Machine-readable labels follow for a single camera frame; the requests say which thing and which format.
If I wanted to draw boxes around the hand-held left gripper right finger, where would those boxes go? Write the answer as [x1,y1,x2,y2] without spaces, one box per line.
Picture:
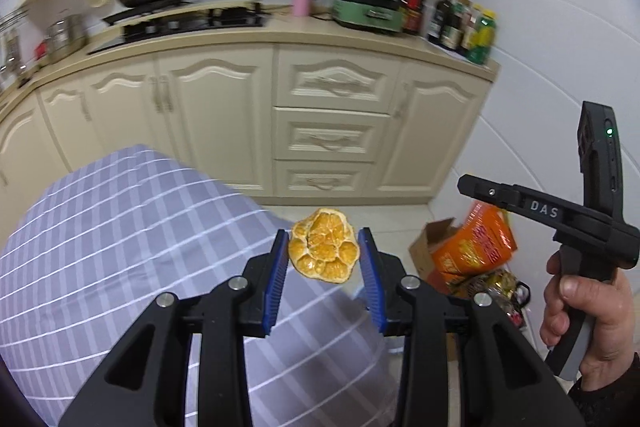
[357,227,586,427]

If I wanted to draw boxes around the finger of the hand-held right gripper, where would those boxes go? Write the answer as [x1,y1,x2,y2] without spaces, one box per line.
[457,174,584,233]

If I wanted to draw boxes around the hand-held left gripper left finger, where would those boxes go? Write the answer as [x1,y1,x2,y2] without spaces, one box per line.
[60,229,291,427]

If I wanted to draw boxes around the person's right forearm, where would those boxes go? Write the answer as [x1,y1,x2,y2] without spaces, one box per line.
[567,352,640,427]

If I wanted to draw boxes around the person's right hand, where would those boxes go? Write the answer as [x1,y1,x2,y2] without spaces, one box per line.
[540,252,640,392]

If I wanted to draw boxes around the large orange bag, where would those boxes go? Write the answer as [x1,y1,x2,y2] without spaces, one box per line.
[431,201,518,285]

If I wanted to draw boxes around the cardboard box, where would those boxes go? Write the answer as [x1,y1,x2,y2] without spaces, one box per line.
[409,217,468,295]

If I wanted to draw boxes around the gold patterned snack bag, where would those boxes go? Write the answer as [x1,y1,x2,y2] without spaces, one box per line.
[450,269,531,333]

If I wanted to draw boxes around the cream cabinet drawer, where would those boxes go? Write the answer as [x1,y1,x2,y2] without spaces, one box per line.
[274,159,373,198]
[274,47,403,112]
[272,107,393,162]

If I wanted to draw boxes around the green plastic bottle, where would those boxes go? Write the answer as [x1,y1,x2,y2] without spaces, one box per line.
[469,9,497,65]

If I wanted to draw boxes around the dark glass bottle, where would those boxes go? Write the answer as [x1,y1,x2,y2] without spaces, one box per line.
[427,0,458,48]

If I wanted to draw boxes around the cream base cabinets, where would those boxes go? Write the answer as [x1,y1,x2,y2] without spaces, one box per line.
[0,44,501,208]

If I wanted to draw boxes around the green electric cooker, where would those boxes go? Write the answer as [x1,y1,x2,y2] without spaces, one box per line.
[332,0,403,35]

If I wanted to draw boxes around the black gas stove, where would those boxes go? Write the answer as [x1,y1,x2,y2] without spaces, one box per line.
[87,2,268,55]

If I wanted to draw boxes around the steel stock pot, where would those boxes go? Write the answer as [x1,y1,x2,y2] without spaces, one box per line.
[45,14,88,65]

